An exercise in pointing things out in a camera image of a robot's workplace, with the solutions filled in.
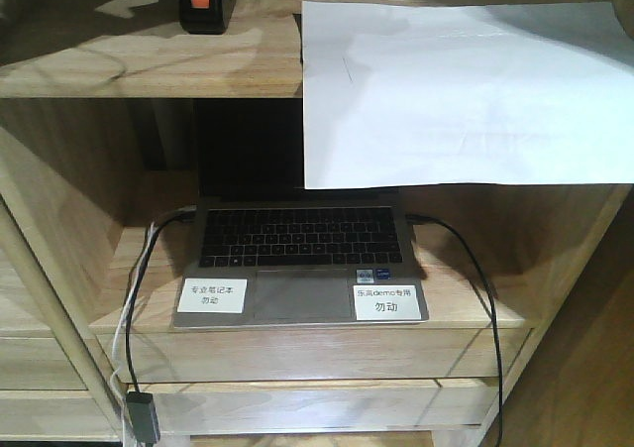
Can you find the white label sticker left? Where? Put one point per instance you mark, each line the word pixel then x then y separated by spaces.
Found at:
pixel 212 296

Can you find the silver laptop computer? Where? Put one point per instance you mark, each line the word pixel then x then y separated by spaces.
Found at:
pixel 302 251

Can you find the white label sticker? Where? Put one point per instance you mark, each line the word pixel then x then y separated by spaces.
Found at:
pixel 212 296
pixel 386 303

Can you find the grey usb hub adapter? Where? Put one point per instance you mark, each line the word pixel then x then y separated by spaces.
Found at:
pixel 143 416

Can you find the white label sticker right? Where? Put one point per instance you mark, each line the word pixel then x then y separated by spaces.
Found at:
pixel 386 303

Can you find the white paper sheet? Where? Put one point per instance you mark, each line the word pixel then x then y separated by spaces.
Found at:
pixel 503 94

